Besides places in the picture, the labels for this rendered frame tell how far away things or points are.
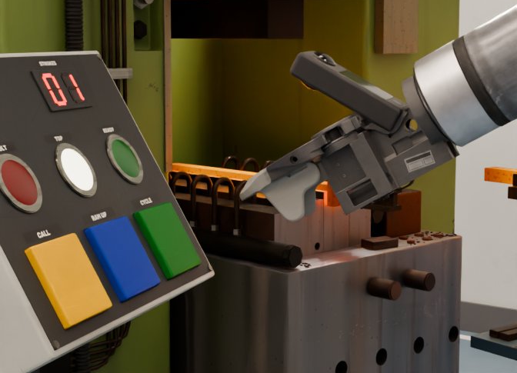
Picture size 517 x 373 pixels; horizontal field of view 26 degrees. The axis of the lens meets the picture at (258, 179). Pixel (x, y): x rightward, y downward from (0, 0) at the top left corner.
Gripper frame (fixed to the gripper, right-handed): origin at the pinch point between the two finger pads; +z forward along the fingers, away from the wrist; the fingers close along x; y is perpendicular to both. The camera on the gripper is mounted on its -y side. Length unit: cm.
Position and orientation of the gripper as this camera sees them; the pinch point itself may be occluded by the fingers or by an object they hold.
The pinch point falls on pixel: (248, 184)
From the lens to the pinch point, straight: 111.4
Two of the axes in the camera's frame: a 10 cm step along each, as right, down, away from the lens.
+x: 3.5, -1.2, 9.3
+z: -8.1, 4.6, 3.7
